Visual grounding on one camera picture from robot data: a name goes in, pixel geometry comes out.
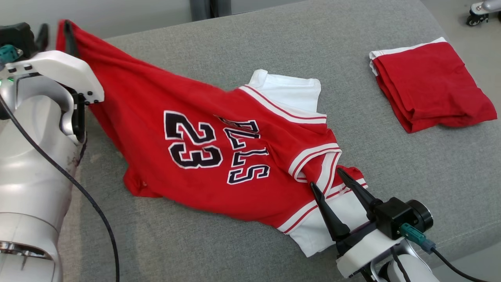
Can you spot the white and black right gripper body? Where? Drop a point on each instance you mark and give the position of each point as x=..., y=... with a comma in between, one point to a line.
x=364, y=250

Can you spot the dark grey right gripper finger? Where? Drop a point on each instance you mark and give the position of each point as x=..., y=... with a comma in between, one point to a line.
x=332, y=219
x=362, y=194

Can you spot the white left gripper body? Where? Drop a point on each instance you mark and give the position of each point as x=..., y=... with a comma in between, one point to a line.
x=62, y=66

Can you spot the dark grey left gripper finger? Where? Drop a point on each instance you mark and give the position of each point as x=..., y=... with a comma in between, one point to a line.
x=43, y=37
x=70, y=39

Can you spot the red jersey with number 23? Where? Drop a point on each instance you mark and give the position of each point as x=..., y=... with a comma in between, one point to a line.
x=156, y=102

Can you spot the red shorts with white stripe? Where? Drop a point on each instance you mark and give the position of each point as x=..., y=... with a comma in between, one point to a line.
x=430, y=86

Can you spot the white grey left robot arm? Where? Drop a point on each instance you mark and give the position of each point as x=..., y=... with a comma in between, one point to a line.
x=31, y=176

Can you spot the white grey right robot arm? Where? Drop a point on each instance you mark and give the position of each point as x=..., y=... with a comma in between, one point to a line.
x=419, y=270

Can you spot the wheeled cart base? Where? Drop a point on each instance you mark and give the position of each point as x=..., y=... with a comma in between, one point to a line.
x=479, y=13

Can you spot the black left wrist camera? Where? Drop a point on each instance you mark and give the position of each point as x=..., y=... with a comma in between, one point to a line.
x=15, y=35

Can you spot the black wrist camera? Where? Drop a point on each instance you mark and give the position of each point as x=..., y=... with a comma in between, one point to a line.
x=15, y=35
x=399, y=215

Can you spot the teal left camera connector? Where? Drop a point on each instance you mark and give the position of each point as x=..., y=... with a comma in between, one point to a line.
x=8, y=53

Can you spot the teal camera connector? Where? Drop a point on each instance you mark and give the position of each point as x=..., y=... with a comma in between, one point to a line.
x=415, y=235
x=8, y=53

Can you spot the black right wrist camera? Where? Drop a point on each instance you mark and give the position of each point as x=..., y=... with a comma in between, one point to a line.
x=399, y=215

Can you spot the teal right camera connector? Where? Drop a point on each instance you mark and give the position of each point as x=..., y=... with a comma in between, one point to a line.
x=415, y=235

